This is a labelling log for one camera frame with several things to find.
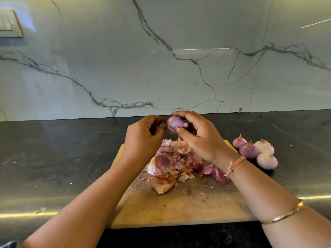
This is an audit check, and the person's right hand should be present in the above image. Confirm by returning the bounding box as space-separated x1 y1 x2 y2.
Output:
172 110 241 171

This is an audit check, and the person's left hand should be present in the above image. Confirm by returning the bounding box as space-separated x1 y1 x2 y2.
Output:
121 114 167 168

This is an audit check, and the small red onion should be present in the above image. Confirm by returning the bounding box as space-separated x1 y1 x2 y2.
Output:
232 134 248 149

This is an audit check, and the red onion with pale patch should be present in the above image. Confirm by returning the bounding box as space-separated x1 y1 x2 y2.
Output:
165 116 190 134

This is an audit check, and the pile of onion peels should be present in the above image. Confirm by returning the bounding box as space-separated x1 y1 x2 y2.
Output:
145 137 230 195

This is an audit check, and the brownish red onion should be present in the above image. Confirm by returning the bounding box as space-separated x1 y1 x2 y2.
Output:
254 139 275 155

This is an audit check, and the person's left forearm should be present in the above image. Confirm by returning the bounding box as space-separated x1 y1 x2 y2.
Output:
22 159 140 248

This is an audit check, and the person's right forearm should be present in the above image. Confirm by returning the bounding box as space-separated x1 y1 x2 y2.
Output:
228 157 331 248

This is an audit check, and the wooden cutting board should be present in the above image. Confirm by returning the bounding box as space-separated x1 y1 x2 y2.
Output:
109 139 258 229

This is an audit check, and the gold bangle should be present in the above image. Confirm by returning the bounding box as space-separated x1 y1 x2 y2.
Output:
261 199 305 226

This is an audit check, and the orange thread bracelet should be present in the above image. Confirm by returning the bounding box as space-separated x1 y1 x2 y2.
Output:
225 155 247 178

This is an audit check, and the white wall switch plate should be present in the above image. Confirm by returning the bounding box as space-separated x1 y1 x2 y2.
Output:
0 9 24 38

